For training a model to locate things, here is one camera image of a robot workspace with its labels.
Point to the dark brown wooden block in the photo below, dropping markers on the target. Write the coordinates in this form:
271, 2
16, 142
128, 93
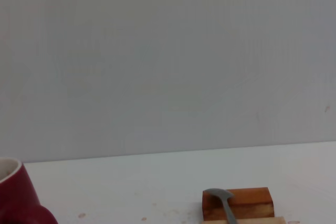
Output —
252, 203

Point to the red ceramic cup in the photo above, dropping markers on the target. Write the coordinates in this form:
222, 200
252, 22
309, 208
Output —
18, 200

